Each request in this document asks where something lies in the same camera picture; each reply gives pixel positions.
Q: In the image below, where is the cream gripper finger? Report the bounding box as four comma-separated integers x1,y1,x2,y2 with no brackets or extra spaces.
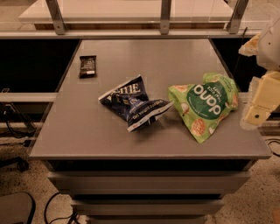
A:
240,71,280,130
238,34,260,57

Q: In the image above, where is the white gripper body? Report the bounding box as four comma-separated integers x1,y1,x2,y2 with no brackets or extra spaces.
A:
256,17,280,71

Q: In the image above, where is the blue chip bag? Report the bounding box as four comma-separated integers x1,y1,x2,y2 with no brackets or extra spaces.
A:
98,75,173,132

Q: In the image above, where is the green rice chips bag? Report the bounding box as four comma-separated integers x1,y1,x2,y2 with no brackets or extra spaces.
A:
168,73,239,144

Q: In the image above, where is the dark rxbar chocolate bar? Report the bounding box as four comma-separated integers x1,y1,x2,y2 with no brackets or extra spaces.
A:
79,55,96,79

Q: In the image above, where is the grey drawer cabinet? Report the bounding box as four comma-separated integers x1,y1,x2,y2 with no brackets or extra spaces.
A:
31,39,270,224

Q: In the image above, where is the grey chair seat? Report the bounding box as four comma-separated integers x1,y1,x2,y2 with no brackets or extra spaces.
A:
0,192,36,224

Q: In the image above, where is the black cable at right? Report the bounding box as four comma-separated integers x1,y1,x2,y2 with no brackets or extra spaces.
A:
264,137,280,158

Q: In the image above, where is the metal railing frame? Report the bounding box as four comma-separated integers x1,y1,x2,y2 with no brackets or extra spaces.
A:
0,0,280,40

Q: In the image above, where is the black floor cable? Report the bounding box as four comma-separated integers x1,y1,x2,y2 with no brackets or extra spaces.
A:
43,191,80,224

